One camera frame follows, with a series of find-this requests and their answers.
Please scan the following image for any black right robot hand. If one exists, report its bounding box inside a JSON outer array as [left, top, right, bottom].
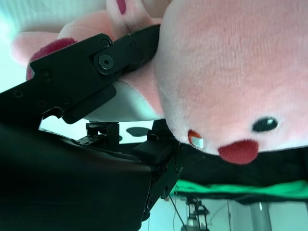
[[0, 24, 184, 231]]

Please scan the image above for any pink plush doll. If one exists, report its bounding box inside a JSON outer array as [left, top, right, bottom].
[[11, 0, 308, 166]]

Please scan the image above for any green cloth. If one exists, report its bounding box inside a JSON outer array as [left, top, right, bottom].
[[172, 180, 308, 201]]

